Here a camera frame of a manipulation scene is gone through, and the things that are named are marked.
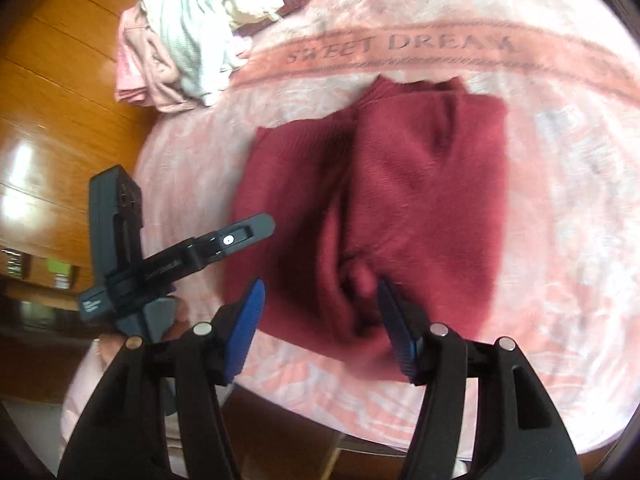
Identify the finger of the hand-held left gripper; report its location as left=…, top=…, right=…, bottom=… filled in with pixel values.
left=187, top=212, right=277, bottom=268

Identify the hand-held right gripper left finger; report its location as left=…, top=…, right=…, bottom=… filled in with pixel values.
left=57, top=279, right=267, bottom=480

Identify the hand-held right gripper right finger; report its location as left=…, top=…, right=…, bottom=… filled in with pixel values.
left=377, top=279, right=585, bottom=480

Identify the maroon knit sweater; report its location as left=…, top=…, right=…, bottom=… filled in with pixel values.
left=224, top=74, right=511, bottom=361

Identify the green box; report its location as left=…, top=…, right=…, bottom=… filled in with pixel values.
left=45, top=257, right=82, bottom=290

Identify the dark side cabinet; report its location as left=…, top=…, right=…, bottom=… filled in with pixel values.
left=0, top=246, right=108, bottom=333

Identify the light pink garment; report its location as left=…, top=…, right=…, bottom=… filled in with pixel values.
left=114, top=7, right=201, bottom=113

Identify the pink printed blanket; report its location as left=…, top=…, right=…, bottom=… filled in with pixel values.
left=132, top=0, right=640, bottom=456

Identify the white striped garment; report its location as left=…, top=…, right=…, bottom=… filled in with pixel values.
left=140, top=0, right=251, bottom=106

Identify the cream zippered garment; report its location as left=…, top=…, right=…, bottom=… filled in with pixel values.
left=220, top=0, right=286, bottom=28

